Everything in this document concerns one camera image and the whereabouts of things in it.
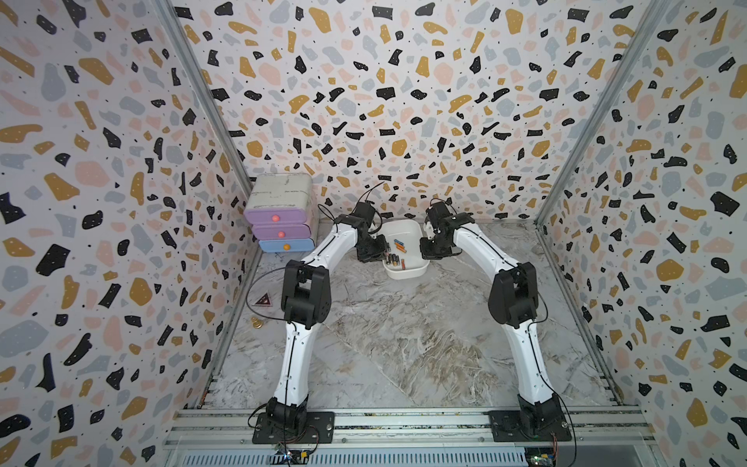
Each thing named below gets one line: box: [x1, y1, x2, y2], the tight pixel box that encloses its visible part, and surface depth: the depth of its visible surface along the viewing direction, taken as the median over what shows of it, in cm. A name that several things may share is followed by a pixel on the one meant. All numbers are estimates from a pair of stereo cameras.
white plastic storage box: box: [381, 218, 431, 281], surface depth 112 cm
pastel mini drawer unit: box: [243, 173, 317, 253], surface depth 102 cm
